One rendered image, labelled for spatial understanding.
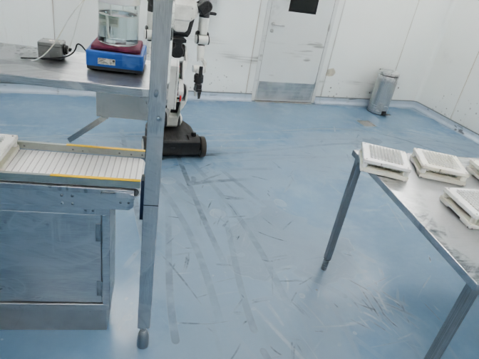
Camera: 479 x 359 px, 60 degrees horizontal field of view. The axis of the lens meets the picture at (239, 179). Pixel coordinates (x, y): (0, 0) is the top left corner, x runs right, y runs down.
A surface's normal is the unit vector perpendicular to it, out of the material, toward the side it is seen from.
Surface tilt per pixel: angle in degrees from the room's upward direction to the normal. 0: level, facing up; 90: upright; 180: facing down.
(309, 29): 90
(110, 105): 90
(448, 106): 90
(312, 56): 90
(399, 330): 0
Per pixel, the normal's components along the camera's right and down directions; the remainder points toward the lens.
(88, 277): 0.13, 0.50
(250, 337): 0.15, -0.86
